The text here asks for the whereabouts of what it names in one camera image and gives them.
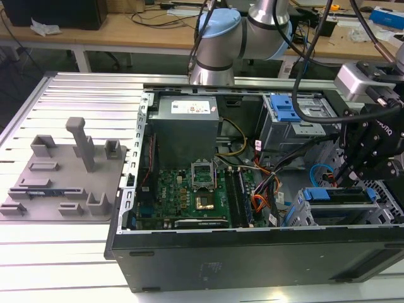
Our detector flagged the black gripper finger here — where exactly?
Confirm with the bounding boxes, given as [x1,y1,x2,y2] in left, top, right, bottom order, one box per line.
[342,153,397,187]
[334,108,367,187]

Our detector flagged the black red disk wire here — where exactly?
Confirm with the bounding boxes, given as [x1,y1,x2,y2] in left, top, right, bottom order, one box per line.
[321,170,339,188]

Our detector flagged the blue disk wire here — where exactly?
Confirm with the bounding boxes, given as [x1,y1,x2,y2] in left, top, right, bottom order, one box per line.
[309,163,333,189]

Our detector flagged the hard disk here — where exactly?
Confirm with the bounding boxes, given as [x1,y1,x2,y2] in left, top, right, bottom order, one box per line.
[301,185,378,205]

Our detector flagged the metal disk bay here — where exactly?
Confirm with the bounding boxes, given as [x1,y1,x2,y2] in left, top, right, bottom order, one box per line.
[287,138,404,227]

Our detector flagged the black RAM slot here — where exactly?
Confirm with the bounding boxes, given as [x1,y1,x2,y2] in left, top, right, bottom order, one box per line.
[224,169,242,229]

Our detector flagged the blue drive cage latch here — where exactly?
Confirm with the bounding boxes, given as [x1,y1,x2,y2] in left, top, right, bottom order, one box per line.
[270,93,304,123]

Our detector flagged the metal drive cage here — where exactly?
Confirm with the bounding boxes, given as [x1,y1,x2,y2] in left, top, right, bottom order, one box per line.
[254,93,344,153]

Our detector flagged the clear plastic bag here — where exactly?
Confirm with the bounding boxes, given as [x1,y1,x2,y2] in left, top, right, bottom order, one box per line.
[348,18,376,42]

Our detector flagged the small black box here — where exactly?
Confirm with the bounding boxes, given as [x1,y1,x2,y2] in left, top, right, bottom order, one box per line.
[314,15,339,37]

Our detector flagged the blue cardboard box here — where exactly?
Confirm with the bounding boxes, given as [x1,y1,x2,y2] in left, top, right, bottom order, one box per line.
[368,5,400,28]

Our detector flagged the installed RAM stick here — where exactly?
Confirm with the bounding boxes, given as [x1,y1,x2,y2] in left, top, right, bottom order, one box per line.
[236,169,256,227]

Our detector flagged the metal socket cover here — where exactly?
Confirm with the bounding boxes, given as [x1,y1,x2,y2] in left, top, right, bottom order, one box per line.
[191,158,216,191]

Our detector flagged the CPU socket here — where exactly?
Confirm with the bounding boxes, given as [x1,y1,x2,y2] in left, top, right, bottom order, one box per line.
[193,187,217,211]

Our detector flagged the black open PC case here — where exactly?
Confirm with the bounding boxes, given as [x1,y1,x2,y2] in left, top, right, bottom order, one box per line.
[104,82,404,293]

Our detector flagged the gray power supply unit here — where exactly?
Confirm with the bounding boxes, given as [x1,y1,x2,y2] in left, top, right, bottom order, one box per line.
[147,95,223,171]

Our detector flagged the black graphics card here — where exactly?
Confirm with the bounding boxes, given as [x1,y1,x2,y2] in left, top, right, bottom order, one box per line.
[173,218,230,230]

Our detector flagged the green motherboard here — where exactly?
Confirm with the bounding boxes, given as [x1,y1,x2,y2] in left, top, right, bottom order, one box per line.
[135,167,257,230]

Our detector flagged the wooden desk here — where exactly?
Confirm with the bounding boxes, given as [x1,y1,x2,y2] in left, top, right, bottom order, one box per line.
[0,0,398,68]

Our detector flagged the gray parts rack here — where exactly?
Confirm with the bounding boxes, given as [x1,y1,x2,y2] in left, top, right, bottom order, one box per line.
[0,116,131,222]

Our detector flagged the RAM stick on rack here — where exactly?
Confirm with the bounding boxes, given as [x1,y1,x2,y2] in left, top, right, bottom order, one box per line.
[27,188,66,197]

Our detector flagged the large black box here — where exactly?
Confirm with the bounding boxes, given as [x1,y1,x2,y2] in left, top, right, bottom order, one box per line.
[1,0,109,31]

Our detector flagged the white crumpled paper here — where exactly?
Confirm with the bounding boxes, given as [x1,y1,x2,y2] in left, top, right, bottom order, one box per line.
[29,17,62,36]

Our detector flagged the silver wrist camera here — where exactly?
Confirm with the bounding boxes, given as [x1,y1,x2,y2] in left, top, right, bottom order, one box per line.
[333,61,404,103]

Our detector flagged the thick black gripper cable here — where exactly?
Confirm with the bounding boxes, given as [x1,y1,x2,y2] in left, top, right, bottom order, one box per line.
[290,0,404,124]

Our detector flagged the blue hanging cable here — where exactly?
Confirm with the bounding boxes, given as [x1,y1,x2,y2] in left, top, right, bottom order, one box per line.
[302,27,314,74]

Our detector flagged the black cable with brown sleeve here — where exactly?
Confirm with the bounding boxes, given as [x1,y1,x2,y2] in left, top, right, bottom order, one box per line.
[349,0,396,62]

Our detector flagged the black wire bundle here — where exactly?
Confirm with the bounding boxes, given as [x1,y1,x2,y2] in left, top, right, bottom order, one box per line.
[252,132,343,227]

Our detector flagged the yellow black power wires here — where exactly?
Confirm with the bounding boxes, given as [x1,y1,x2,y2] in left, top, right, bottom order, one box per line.
[214,117,247,157]

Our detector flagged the orange red wire bundle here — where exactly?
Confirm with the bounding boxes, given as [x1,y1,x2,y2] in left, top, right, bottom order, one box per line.
[252,194,270,219]

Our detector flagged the black arm base cables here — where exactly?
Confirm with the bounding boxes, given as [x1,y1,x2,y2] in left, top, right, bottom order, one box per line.
[186,0,219,74]

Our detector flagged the thin red wire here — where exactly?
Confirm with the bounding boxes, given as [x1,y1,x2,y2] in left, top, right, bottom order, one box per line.
[138,134,157,187]

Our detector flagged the black desk cable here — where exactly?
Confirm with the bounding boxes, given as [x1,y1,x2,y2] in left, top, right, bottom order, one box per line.
[130,8,197,28]

